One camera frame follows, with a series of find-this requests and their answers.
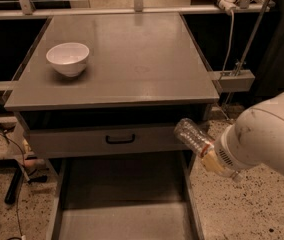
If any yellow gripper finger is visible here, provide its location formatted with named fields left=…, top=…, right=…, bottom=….
left=201, top=150, right=225, bottom=176

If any clear plastic bottle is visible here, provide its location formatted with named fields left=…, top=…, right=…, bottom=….
left=174, top=118, right=242, bottom=182

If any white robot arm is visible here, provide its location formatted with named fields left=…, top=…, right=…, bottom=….
left=201, top=92, right=284, bottom=179

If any closed grey top drawer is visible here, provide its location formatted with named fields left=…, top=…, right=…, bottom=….
left=25, top=124, right=188, bottom=158

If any open grey middle drawer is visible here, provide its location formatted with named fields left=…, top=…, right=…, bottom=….
left=45, top=152, right=205, bottom=240

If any grey drawer cabinet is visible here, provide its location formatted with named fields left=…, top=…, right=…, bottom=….
left=3, top=12, right=221, bottom=240

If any white ceramic bowl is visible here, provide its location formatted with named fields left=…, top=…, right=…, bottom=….
left=46, top=42, right=90, bottom=77

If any diagonal metal rod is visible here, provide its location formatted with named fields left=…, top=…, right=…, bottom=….
left=232, top=0, right=270, bottom=76

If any black cylindrical leg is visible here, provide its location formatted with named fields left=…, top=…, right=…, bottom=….
left=4, top=168, right=22, bottom=205

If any black drawer handle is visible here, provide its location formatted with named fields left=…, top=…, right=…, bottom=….
left=105, top=134, right=136, bottom=145

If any grey metal side bracket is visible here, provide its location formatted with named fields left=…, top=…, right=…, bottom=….
left=209, top=70, right=255, bottom=93

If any white power cable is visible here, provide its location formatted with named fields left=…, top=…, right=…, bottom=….
left=215, top=9, right=242, bottom=122

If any black floor cable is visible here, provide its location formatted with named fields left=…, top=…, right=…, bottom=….
left=0, top=113, right=27, bottom=240

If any grey back rail frame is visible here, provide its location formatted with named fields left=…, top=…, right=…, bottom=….
left=0, top=0, right=276, bottom=21

